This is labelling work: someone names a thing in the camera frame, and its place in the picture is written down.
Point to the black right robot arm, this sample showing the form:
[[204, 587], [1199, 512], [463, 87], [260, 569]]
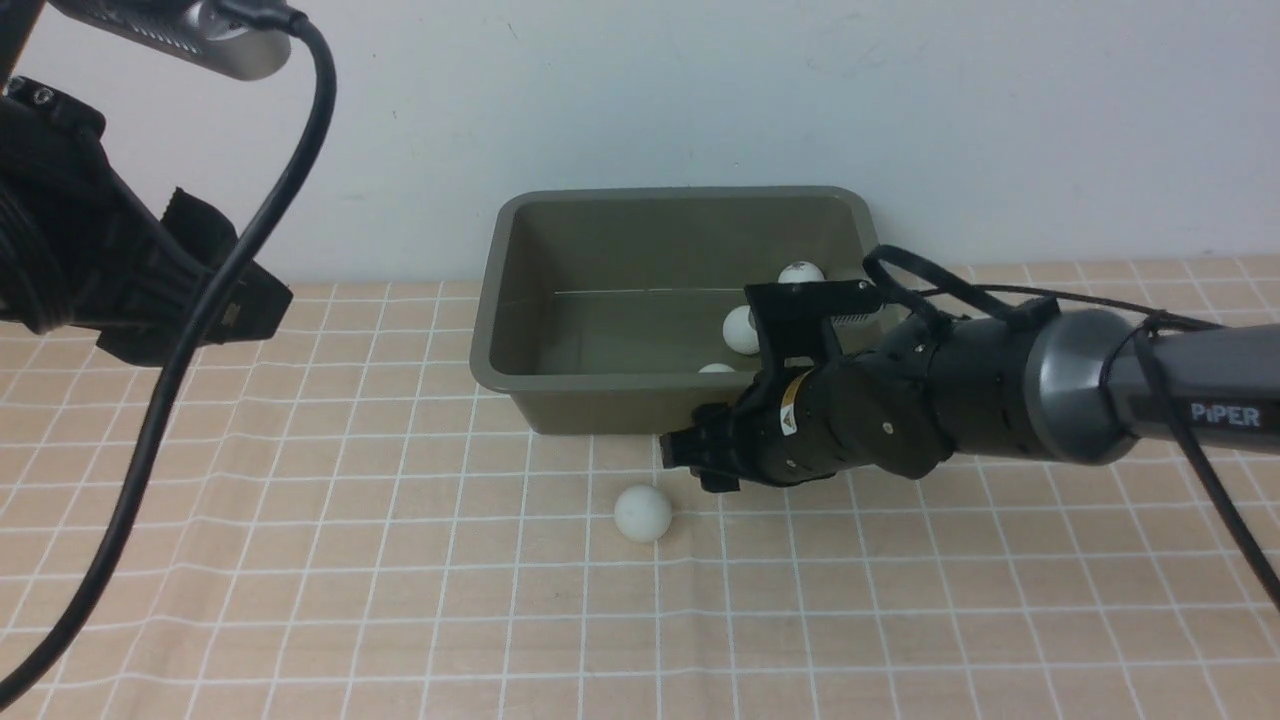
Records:
[[1081, 388]]

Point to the checkered beige tablecloth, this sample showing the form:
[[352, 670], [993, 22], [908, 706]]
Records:
[[343, 526]]

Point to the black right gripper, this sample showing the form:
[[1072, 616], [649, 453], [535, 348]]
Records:
[[808, 421]]

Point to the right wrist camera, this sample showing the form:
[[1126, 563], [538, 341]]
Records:
[[800, 319]]

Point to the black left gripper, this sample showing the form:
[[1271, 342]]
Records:
[[80, 250]]

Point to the olive green plastic bin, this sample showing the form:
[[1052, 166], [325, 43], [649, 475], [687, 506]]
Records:
[[599, 307]]

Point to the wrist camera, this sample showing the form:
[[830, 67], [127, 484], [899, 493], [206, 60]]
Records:
[[193, 31], [800, 319]]

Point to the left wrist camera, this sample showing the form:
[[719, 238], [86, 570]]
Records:
[[193, 31]]

